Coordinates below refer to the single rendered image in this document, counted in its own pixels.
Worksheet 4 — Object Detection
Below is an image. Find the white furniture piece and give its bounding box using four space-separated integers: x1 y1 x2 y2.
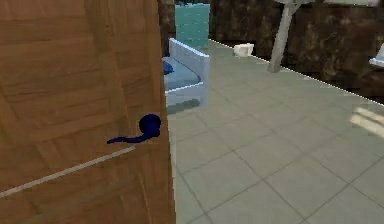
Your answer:
368 43 384 69

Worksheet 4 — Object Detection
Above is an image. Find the brown wooden room door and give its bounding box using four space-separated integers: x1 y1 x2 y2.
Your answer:
0 0 177 224

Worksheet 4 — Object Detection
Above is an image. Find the small white box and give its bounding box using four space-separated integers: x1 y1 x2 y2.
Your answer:
233 43 255 58

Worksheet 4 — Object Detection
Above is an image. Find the dark blue door handle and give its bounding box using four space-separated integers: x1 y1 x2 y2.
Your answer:
106 113 163 145

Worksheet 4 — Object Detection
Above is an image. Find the dark blue pillow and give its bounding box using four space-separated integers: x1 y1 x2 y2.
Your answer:
162 61 175 76

